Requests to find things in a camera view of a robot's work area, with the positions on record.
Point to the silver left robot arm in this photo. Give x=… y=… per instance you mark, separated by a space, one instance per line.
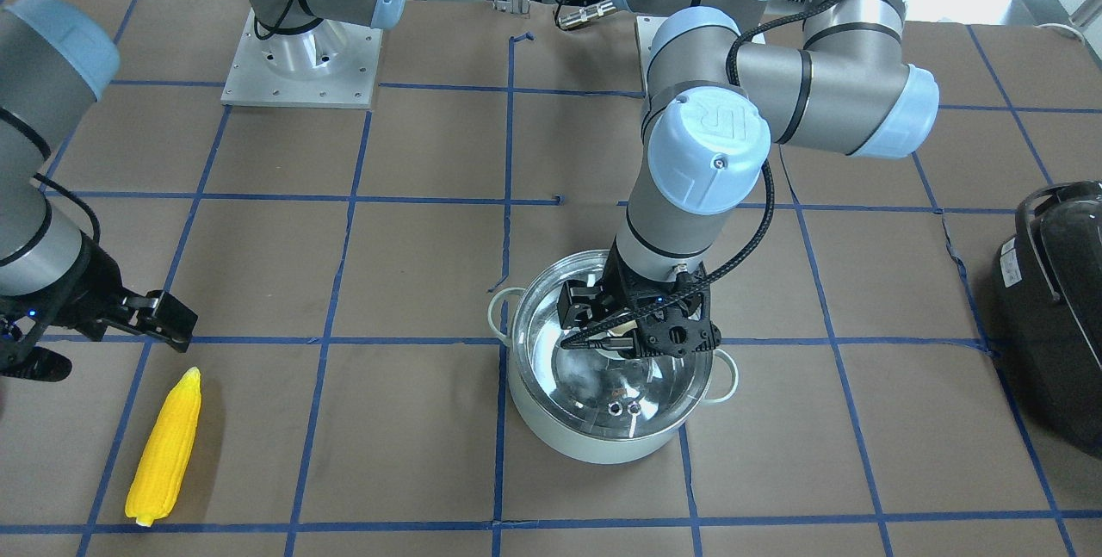
x=722 y=87

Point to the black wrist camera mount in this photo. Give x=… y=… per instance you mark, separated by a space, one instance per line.
x=677 y=330

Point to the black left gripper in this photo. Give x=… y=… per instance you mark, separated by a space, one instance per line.
x=617 y=276

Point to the yellow toy corn cob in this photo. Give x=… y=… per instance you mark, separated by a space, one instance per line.
x=165 y=458

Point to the glass pot lid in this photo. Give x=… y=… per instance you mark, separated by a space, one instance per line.
x=624 y=348

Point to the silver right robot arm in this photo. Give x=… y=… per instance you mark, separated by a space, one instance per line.
x=56 y=63

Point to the white pot with steel rim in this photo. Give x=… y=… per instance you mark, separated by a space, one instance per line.
x=596 y=405

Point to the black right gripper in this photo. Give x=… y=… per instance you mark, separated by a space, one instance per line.
x=89 y=279

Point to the dark brown rice cooker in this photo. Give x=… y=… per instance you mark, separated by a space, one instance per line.
x=1047 y=279

